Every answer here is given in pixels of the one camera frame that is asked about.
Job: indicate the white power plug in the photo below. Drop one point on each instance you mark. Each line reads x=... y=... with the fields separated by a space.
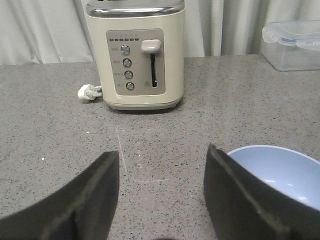
x=89 y=92

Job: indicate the light blue bowl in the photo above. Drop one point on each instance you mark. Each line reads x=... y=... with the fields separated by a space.
x=288 y=171

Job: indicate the white curtain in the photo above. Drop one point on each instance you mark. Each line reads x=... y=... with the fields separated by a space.
x=55 y=31

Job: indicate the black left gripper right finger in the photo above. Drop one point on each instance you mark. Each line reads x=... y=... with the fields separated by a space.
x=243 y=207

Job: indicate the cream white toaster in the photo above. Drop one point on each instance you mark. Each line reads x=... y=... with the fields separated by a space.
x=139 y=52

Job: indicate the clear plastic food container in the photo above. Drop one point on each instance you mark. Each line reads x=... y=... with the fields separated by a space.
x=292 y=45

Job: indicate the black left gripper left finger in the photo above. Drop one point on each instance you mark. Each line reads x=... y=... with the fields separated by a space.
x=83 y=209

